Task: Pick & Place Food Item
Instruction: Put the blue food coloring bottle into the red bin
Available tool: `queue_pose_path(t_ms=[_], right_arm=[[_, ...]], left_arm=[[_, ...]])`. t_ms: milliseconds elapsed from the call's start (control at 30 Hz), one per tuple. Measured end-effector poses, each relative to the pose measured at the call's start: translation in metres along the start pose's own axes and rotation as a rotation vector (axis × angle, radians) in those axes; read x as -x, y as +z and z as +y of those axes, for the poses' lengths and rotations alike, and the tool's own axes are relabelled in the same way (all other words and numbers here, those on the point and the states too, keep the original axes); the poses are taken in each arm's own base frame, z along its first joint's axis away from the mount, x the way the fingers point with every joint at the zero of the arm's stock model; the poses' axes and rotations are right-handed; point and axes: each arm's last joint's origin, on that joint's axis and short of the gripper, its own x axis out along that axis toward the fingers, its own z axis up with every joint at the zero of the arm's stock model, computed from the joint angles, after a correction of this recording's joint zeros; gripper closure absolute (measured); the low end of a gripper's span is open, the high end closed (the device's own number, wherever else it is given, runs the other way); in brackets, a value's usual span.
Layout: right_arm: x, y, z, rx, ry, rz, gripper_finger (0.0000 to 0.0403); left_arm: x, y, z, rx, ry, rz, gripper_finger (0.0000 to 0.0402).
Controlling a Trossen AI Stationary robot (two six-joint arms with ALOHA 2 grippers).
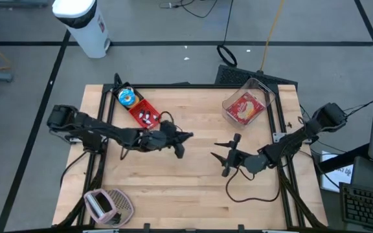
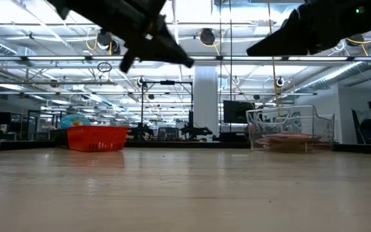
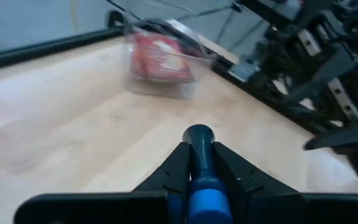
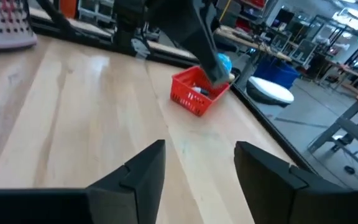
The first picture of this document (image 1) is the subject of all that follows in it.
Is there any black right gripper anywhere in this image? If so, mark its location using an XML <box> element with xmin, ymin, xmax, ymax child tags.
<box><xmin>210</xmin><ymin>133</ymin><xmax>249</xmax><ymax>177</ymax></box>

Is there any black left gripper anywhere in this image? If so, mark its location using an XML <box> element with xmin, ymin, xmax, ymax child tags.
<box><xmin>147</xmin><ymin>120</ymin><xmax>194</xmax><ymax>159</ymax></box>

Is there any red popcorn packet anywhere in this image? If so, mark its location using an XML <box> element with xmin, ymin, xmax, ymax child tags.
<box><xmin>225</xmin><ymin>92</ymin><xmax>267</xmax><ymax>126</ymax></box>

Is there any blue frosted toy donut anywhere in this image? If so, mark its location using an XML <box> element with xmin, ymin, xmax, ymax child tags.
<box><xmin>117</xmin><ymin>88</ymin><xmax>137</xmax><ymax>107</ymax></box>

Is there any red plastic mesh basket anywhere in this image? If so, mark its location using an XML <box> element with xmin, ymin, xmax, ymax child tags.
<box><xmin>128</xmin><ymin>98</ymin><xmax>162</xmax><ymax>131</ymax></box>

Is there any clear plastic bin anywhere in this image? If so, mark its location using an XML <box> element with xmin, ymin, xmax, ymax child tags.
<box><xmin>221</xmin><ymin>77</ymin><xmax>277</xmax><ymax>129</ymax></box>

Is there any black plastic basket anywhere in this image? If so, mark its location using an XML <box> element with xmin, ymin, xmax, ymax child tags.
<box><xmin>113</xmin><ymin>82</ymin><xmax>142</xmax><ymax>111</ymax></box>

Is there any pink mesh desk organizer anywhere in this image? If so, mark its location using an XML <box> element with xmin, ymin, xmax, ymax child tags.
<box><xmin>83</xmin><ymin>187</ymin><xmax>135</xmax><ymax>227</ymax></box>

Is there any white paper sheet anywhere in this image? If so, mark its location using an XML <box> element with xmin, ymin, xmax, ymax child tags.
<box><xmin>321</xmin><ymin>150</ymin><xmax>355</xmax><ymax>194</ymax></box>

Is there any white trash can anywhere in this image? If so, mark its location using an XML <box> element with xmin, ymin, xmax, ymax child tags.
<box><xmin>52</xmin><ymin>0</ymin><xmax>112</xmax><ymax>60</ymax></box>

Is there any black keyboard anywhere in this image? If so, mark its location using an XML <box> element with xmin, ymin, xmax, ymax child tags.
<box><xmin>339</xmin><ymin>182</ymin><xmax>373</xmax><ymax>232</ymax></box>

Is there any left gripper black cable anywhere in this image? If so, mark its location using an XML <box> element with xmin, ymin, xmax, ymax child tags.
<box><xmin>159</xmin><ymin>111</ymin><xmax>176</xmax><ymax>126</ymax></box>

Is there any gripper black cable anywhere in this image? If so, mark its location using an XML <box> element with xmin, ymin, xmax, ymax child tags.
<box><xmin>159</xmin><ymin>111</ymin><xmax>176</xmax><ymax>126</ymax></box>
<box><xmin>225</xmin><ymin>166</ymin><xmax>281</xmax><ymax>203</ymax></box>

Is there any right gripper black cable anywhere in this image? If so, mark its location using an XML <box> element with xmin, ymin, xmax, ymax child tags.
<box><xmin>225</xmin><ymin>166</ymin><xmax>281</xmax><ymax>203</ymax></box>

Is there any black hanging cable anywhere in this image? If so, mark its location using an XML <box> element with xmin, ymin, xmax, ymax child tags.
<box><xmin>216</xmin><ymin>0</ymin><xmax>238</xmax><ymax>68</ymax></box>

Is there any yellow hanging cable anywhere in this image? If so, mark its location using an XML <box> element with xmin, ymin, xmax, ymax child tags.
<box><xmin>259</xmin><ymin>0</ymin><xmax>286</xmax><ymax>74</ymax></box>

